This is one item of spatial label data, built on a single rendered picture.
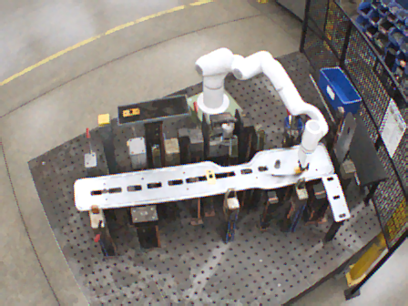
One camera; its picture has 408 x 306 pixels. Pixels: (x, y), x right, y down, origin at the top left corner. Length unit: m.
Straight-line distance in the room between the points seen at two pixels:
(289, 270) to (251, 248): 0.27
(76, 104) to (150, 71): 0.78
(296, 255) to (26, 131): 2.70
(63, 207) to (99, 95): 1.75
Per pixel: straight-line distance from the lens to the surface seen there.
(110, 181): 2.33
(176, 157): 2.33
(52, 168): 2.84
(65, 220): 2.61
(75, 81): 4.40
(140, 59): 4.46
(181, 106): 2.39
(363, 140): 2.63
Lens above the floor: 2.90
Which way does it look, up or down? 52 degrees down
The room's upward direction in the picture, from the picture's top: 3 degrees clockwise
